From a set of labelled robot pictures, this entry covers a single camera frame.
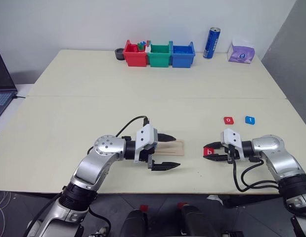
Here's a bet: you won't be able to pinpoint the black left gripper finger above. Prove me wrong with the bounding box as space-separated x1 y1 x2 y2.
151 161 181 172
157 133 177 143

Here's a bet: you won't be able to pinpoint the black round holder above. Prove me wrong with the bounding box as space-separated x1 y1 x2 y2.
115 47 127 61

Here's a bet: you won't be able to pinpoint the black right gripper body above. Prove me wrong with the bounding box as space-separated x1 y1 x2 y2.
222 145 239 164

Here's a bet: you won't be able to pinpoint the white paper scrap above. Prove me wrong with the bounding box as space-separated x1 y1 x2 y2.
206 195 224 204

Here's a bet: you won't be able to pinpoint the wooden letter tray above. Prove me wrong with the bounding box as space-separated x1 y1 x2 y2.
156 140 185 157

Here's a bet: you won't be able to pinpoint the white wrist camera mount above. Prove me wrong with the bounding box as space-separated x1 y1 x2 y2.
220 128 244 160
133 124 158 164

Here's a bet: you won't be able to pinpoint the dark laptop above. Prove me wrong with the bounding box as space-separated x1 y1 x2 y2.
0 49 18 123

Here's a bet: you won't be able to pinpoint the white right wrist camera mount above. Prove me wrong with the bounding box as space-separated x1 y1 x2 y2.
220 128 244 160

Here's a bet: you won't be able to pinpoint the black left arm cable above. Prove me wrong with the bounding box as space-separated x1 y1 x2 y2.
115 115 150 137

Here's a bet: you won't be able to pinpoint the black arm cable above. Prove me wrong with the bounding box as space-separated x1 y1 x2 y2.
115 115 150 137
231 158 279 193

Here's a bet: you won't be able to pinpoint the green plastic bin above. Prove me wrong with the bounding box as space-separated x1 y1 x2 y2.
146 40 174 68

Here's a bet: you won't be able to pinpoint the blue drink can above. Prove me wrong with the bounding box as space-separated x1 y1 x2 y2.
203 27 221 60

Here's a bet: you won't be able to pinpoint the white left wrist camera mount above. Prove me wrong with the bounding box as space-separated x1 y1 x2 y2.
133 124 158 164

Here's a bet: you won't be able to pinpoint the blue plastic bin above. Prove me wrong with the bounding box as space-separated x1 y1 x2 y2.
171 41 196 69

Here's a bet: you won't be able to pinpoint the white loose wires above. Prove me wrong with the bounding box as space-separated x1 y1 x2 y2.
0 191 13 237

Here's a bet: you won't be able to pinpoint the red plastic bin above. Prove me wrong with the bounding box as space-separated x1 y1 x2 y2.
123 39 148 68

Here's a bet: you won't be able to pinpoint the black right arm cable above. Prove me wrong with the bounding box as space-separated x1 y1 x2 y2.
231 158 279 193

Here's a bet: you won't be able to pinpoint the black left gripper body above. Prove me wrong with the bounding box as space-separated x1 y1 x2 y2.
138 128 159 171

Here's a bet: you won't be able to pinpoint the purple tissue box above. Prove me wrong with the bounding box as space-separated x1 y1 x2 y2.
227 37 257 65

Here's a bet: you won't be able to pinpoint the dark rounded shape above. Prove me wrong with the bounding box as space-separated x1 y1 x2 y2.
119 209 149 237
176 204 214 237

